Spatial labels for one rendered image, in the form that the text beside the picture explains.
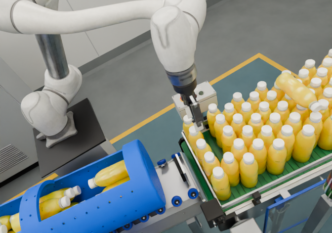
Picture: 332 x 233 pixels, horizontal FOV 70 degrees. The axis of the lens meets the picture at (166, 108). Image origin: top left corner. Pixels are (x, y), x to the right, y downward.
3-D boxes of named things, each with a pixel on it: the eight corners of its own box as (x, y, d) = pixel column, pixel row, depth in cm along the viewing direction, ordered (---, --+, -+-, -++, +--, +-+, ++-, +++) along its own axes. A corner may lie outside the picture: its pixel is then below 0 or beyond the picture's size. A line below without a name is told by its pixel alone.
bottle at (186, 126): (203, 145, 120) (197, 123, 107) (190, 150, 120) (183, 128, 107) (199, 134, 125) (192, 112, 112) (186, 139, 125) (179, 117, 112)
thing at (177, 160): (178, 168, 112) (172, 156, 103) (183, 166, 112) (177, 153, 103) (186, 187, 105) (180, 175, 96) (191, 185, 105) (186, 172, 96)
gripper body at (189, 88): (167, 74, 75) (173, 94, 81) (176, 90, 69) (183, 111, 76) (188, 65, 75) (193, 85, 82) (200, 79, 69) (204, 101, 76)
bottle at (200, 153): (203, 157, 116) (196, 135, 102) (217, 161, 112) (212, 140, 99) (197, 169, 112) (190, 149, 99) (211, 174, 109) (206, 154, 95)
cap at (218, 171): (212, 169, 91) (211, 167, 89) (222, 167, 90) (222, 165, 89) (214, 179, 88) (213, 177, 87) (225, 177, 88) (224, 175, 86)
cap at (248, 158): (242, 163, 89) (242, 160, 88) (243, 154, 91) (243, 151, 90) (253, 164, 88) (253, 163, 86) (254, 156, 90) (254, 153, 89)
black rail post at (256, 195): (251, 201, 97) (251, 193, 92) (258, 198, 97) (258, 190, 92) (254, 206, 96) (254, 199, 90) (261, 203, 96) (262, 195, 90)
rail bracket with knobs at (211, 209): (201, 209, 101) (197, 200, 93) (216, 202, 101) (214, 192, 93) (212, 232, 94) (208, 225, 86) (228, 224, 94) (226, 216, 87)
